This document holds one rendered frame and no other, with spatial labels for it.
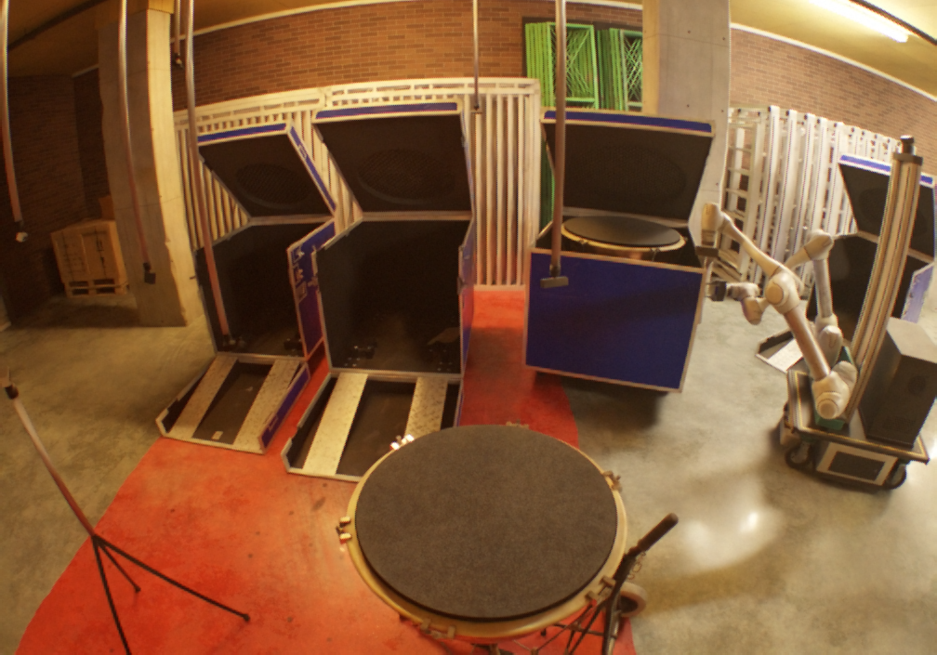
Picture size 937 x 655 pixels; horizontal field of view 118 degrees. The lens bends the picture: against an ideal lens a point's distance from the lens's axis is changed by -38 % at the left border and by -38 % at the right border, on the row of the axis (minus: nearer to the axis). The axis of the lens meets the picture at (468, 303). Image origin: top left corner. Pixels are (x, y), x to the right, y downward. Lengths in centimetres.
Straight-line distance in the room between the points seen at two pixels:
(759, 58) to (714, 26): 283
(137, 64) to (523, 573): 447
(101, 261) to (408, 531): 583
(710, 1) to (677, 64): 67
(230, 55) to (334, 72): 148
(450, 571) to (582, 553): 30
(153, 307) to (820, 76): 879
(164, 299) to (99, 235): 199
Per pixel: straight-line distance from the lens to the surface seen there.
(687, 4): 394
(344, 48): 575
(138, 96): 449
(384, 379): 290
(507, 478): 124
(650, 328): 268
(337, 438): 259
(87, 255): 665
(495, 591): 102
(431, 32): 560
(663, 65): 374
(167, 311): 476
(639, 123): 270
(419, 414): 261
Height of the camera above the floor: 168
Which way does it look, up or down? 23 degrees down
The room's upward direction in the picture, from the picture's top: 1 degrees counter-clockwise
